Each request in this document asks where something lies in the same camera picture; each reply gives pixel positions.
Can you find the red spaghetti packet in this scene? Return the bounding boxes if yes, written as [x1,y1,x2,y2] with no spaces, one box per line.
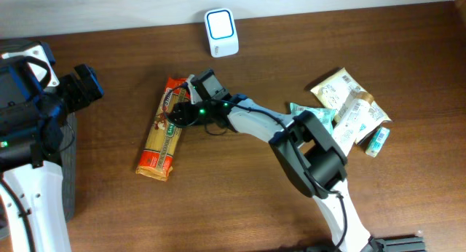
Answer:
[135,77,190,181]

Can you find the small green tissue pack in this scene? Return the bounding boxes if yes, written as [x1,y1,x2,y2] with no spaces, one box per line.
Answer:
[365,127,390,157]

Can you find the yellow snack bag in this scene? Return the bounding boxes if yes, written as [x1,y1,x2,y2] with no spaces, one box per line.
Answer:
[310,68,392,144]

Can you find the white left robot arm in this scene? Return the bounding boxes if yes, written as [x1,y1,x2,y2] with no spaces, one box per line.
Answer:
[1,39,104,251]

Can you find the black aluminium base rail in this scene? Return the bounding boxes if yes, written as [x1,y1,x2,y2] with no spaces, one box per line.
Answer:
[291,234,427,252]

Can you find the teal wipes packet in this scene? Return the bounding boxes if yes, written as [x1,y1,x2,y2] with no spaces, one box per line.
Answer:
[289,103,336,135]

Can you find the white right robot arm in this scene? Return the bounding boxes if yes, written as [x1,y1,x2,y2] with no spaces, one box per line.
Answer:
[164,69,378,251]

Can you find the white barcode scanner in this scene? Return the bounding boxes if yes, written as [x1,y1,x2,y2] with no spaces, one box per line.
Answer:
[204,8,239,58]

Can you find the white tube gold cap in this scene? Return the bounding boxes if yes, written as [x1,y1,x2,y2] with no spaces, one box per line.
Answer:
[333,91,374,157]

